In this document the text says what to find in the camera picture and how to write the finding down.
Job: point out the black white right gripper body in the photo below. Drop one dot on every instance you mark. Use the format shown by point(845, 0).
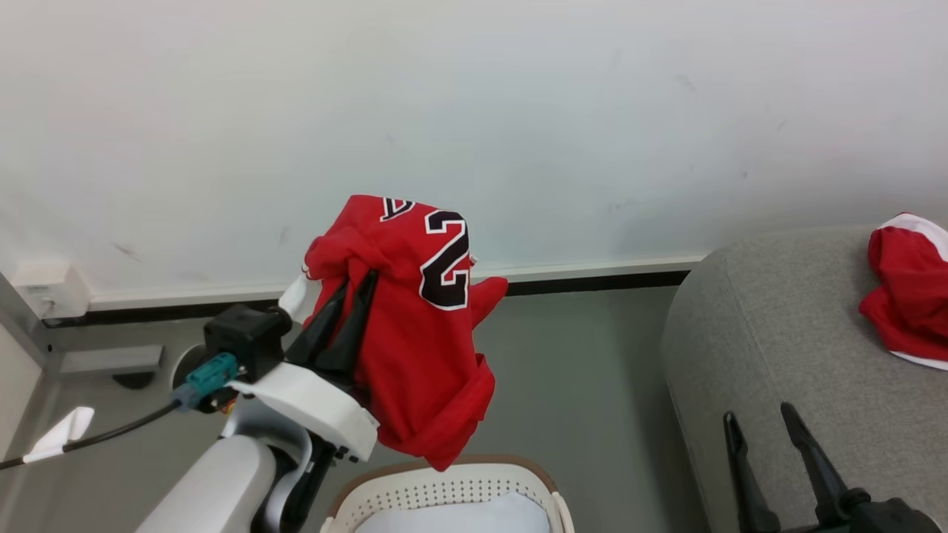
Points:
point(874, 518)

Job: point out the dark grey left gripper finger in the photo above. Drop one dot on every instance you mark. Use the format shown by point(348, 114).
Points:
point(354, 329)
point(318, 333)

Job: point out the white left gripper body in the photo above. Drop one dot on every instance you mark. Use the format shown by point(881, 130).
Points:
point(311, 403)

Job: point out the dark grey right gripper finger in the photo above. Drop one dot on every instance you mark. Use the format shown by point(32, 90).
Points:
point(815, 466)
point(748, 481)

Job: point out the red basketball jersey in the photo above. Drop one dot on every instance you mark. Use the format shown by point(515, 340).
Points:
point(415, 348)

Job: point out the red shorts with white trim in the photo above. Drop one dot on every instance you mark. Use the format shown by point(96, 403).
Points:
point(911, 296)

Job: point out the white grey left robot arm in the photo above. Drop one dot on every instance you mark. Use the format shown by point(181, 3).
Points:
point(215, 481)

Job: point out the grey fabric sofa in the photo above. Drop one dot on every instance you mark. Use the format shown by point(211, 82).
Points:
point(785, 355)

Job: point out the white perforated laundry basket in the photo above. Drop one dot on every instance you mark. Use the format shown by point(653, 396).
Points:
point(444, 485)

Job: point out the black round door stopper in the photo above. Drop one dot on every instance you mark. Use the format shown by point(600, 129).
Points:
point(135, 380)

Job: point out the white garment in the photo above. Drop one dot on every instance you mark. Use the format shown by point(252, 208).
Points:
point(459, 514)

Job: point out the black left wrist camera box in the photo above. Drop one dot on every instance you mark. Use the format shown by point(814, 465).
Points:
point(248, 337)

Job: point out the grey metal floor bracket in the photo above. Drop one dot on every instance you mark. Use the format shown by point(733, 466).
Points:
point(111, 359)

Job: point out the white black wall baseboard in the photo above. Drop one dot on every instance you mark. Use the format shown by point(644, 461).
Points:
point(592, 272)

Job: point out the white wall socket box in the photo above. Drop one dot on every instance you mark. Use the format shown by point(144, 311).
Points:
point(50, 289)

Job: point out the grey metal door frame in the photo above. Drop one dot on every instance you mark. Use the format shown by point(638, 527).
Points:
point(22, 348)

